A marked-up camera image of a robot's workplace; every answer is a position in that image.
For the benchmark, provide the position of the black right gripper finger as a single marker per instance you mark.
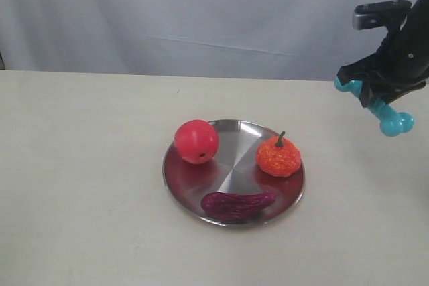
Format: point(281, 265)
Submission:
point(387, 88)

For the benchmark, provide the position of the teal toy bone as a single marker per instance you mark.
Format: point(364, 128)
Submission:
point(391, 122)

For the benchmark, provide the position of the purple eggplant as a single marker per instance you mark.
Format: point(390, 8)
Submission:
point(236, 207)

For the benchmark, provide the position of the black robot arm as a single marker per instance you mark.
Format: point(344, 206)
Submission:
point(420, 4)

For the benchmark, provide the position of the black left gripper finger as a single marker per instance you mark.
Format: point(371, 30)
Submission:
point(364, 70)

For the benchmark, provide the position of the white backdrop curtain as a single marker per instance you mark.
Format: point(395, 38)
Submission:
point(286, 39)

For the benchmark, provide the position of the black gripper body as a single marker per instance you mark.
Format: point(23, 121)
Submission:
point(403, 53)

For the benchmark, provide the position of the small orange pumpkin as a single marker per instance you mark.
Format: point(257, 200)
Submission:
point(278, 156)

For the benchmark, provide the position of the red apple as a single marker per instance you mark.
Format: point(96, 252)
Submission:
point(197, 141)

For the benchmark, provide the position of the round stainless steel plate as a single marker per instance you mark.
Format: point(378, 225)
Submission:
point(232, 170)

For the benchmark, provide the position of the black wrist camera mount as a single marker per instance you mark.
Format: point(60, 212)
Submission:
point(389, 14)

